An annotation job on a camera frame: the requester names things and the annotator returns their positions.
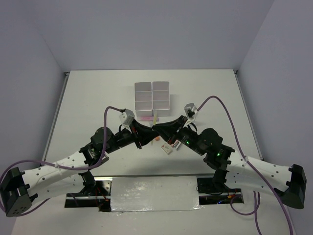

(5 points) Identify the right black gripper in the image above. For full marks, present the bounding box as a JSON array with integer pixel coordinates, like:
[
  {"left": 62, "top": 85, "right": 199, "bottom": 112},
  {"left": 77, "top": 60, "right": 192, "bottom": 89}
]
[{"left": 152, "top": 115, "right": 205, "bottom": 155}]

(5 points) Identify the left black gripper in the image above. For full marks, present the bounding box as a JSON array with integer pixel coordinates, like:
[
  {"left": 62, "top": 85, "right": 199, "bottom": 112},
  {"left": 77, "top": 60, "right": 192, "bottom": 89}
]
[{"left": 105, "top": 118, "right": 159, "bottom": 154}]

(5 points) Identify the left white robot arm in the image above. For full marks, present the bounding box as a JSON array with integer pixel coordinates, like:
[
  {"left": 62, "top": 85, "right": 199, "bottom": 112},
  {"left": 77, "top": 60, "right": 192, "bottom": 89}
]
[{"left": 0, "top": 122, "right": 158, "bottom": 217}]

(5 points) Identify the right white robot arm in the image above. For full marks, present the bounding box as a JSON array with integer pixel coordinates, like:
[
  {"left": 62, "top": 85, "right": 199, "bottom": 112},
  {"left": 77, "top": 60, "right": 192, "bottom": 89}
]
[{"left": 152, "top": 116, "right": 307, "bottom": 209}]

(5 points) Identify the pink highlighter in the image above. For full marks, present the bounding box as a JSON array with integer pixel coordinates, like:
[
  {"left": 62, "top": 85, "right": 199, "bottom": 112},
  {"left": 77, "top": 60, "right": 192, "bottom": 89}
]
[{"left": 137, "top": 117, "right": 159, "bottom": 122}]

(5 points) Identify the white eraser box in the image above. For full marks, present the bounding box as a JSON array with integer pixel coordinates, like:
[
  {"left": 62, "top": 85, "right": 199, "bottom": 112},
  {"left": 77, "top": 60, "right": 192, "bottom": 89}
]
[{"left": 161, "top": 143, "right": 173, "bottom": 155}]

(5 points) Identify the yellow pen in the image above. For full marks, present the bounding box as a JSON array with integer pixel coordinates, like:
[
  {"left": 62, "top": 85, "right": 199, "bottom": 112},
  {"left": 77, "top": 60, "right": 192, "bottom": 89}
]
[{"left": 150, "top": 111, "right": 157, "bottom": 146}]

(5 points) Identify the left white divided container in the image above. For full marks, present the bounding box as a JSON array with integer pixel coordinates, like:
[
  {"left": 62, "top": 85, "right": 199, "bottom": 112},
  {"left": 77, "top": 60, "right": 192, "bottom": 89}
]
[{"left": 134, "top": 82, "right": 153, "bottom": 117}]

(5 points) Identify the silver foil panel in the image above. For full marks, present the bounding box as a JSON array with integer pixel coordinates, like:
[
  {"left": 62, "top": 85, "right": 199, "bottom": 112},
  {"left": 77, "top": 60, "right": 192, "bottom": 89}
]
[{"left": 111, "top": 176, "right": 200, "bottom": 212}]

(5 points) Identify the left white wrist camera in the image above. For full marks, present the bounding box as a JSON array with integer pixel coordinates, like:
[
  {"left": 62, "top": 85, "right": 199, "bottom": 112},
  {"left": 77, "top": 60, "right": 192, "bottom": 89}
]
[{"left": 119, "top": 109, "right": 135, "bottom": 129}]

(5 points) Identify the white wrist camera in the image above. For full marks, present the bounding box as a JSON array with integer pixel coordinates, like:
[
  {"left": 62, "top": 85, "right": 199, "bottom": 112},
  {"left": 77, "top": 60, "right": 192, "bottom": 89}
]
[
  {"left": 119, "top": 109, "right": 135, "bottom": 129},
  {"left": 184, "top": 103, "right": 198, "bottom": 121}
]

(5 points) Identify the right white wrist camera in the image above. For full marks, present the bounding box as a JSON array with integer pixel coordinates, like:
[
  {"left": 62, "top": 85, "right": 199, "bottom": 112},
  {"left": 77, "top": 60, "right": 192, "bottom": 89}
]
[{"left": 184, "top": 103, "right": 198, "bottom": 121}]

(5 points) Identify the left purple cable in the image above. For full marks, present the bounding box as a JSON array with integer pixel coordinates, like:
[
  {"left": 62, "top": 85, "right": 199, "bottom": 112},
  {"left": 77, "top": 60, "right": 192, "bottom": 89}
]
[{"left": 0, "top": 106, "right": 125, "bottom": 216}]

